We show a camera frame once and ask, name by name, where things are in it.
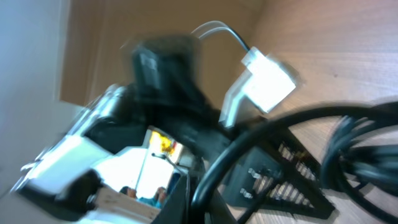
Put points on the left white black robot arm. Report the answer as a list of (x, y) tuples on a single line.
[(62, 180)]

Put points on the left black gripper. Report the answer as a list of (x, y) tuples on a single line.
[(281, 172)]

